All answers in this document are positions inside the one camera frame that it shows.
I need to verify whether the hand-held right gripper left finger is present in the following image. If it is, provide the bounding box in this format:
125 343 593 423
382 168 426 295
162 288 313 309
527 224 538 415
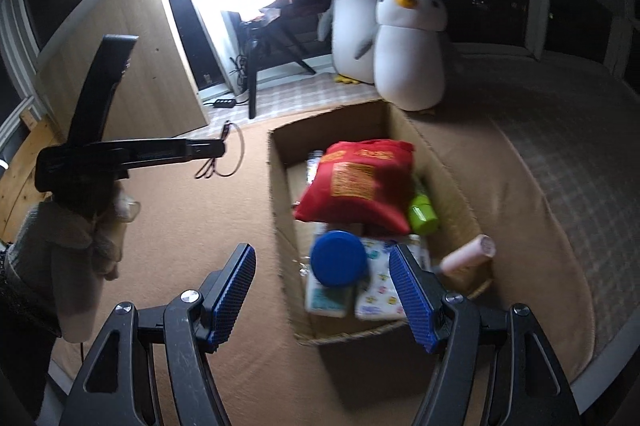
59 243 257 426

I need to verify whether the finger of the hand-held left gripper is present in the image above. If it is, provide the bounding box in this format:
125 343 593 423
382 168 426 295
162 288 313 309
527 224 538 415
67 35 139 147
117 137 227 169

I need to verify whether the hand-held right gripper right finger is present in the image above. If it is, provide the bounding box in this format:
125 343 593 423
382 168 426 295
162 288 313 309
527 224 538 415
388 243 583 426

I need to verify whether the printed tissue pack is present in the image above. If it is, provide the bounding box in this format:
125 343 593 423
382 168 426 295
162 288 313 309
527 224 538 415
354 233 432 322

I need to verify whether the small pale cylinder stick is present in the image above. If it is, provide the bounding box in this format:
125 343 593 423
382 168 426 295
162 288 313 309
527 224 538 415
432 233 497 279

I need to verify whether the round blue tin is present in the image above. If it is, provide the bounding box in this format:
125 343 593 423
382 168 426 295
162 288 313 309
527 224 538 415
310 230 368 288

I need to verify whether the white bottle with blue cap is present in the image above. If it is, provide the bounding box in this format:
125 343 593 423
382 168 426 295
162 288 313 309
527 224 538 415
305 273 358 318

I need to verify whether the green tube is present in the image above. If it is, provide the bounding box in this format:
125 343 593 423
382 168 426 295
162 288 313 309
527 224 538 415
406 176 440 235

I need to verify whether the cardboard box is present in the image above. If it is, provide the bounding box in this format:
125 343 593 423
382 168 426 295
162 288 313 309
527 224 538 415
267 100 496 347

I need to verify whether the red drawstring bag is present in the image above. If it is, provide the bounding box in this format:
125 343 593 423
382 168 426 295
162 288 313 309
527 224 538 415
293 139 416 234

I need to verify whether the small white rectangular tube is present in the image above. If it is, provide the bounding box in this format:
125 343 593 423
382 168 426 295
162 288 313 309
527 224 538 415
305 149 326 187

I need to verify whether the light wooden board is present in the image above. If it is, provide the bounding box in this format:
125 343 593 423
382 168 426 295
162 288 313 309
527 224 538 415
35 0 210 152

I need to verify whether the pine plank panel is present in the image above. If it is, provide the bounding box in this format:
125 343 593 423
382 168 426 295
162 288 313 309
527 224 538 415
0 116 61 247

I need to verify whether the checked mat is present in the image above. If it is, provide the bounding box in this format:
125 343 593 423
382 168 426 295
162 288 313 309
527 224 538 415
197 51 640 357

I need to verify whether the large penguin plush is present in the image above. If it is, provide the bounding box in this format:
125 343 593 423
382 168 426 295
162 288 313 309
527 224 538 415
317 0 403 86

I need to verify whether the small penguin plush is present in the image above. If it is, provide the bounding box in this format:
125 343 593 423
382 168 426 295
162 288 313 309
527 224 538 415
372 0 449 112

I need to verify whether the black looped cable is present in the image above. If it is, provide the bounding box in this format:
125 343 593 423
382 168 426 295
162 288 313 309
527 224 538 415
194 119 246 180

